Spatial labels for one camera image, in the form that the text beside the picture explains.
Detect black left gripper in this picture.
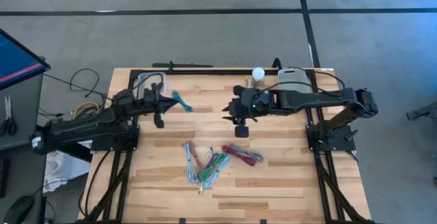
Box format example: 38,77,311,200
138,82,179,129

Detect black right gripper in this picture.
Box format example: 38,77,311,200
221,85,273,139

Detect teal USB cable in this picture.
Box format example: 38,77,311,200
171,89,194,113

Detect pink black braided USB cable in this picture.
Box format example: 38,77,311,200
221,144,258,167

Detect grey braided USB cable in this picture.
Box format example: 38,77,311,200
228,143,265,163

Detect purple USB cable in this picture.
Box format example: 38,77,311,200
203,146,220,169

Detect brown USB cable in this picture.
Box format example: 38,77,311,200
188,140,205,172

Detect green braided USB cable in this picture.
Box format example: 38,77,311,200
198,152,227,182

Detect light blue USB cable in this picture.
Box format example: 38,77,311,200
198,155,231,195

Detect pale blue cream-plug USB cable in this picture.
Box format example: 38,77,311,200
183,141,201,185

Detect clear plastic bin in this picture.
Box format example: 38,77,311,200
137,71,169,101

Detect bulb lamp with brass base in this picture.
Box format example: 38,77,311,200
245,66,268,91

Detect white plastic bin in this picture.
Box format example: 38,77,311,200
277,67,314,94

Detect white plastic bag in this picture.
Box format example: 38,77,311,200
42,140,92,194

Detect grey desk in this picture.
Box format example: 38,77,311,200
0,72,47,152

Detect computer monitor with blue screen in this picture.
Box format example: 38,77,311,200
0,28,52,92

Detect black computer mouse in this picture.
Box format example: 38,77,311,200
2,195,36,224

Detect black stand leg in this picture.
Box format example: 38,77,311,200
405,100,437,122

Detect black bracket bar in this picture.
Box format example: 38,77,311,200
151,60,215,70

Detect black aluminium table frame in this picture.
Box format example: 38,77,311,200
77,67,376,224

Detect yellow cable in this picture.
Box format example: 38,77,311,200
72,100,100,120

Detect thin black floor cable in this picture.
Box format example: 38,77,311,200
42,68,107,99

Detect black power cable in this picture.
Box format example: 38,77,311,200
77,150,113,218

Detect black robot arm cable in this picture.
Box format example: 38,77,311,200
259,67,346,94

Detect black handled scissors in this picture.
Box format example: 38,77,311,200
0,94,18,137

